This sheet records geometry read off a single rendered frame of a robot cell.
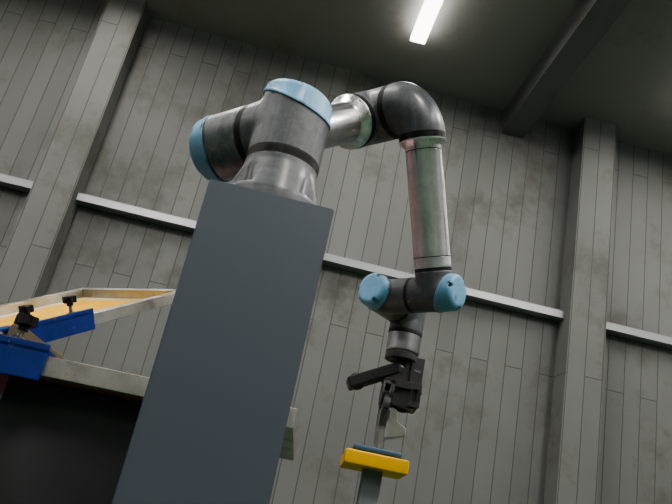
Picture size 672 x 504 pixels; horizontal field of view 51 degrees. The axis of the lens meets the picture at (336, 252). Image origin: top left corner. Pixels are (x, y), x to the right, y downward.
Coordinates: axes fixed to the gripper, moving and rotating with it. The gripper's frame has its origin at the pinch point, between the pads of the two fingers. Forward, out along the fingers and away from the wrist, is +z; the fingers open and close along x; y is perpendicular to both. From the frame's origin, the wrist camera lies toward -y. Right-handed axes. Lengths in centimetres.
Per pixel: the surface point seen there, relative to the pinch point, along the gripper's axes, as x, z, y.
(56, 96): 346, -265, -273
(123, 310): 85, -38, -86
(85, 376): -17, 1, -57
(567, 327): 371, -169, 163
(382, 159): 373, -284, -4
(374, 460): -6.6, 3.9, -0.4
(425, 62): 338, -364, 15
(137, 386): -17, 1, -47
